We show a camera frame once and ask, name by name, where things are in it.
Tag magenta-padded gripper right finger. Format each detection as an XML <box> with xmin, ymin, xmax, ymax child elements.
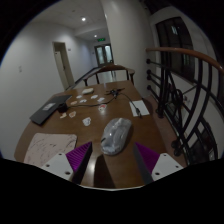
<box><xmin>133</xmin><ymin>142</ymin><xmax>184</xmax><ymax>185</ymax></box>

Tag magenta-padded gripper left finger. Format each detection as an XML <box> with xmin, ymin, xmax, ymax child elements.
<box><xmin>40</xmin><ymin>141</ymin><xmax>94</xmax><ymax>185</ymax></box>

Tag translucent grey computer mouse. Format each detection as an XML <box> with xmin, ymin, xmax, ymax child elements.
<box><xmin>100</xmin><ymin>117</ymin><xmax>133</xmax><ymax>156</ymax></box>

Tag white marble print mouse pad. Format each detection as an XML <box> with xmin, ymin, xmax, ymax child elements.
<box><xmin>23</xmin><ymin>132</ymin><xmax>78</xmax><ymax>168</ymax></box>

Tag black closed laptop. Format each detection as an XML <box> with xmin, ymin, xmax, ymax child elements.
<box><xmin>29</xmin><ymin>94</ymin><xmax>73</xmax><ymax>126</ymax></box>

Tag small black box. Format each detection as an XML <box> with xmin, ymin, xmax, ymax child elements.
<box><xmin>57</xmin><ymin>103</ymin><xmax>69</xmax><ymax>113</ymax></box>

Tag white paper sheet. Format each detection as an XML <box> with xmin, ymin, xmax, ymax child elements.
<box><xmin>129</xmin><ymin>99</ymin><xmax>151</xmax><ymax>118</ymax></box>

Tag small white box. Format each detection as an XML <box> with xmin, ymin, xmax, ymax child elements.
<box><xmin>81</xmin><ymin>87</ymin><xmax>95</xmax><ymax>95</ymax></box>

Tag open side door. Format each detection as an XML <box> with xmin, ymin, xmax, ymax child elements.
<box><xmin>52</xmin><ymin>41</ymin><xmax>76</xmax><ymax>90</ymax></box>

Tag wooden armchair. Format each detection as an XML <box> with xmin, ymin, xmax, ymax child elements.
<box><xmin>82</xmin><ymin>64</ymin><xmax>136</xmax><ymax>87</ymax></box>

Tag black railing with wooden handrail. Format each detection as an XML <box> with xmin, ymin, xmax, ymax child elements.
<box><xmin>145</xmin><ymin>46</ymin><xmax>224</xmax><ymax>166</ymax></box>

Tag glass double door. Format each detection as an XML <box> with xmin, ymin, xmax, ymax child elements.
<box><xmin>94</xmin><ymin>43</ymin><xmax>115</xmax><ymax>67</ymax></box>

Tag dark framed window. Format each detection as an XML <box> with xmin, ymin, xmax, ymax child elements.
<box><xmin>155</xmin><ymin>16</ymin><xmax>196</xmax><ymax>81</ymax></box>

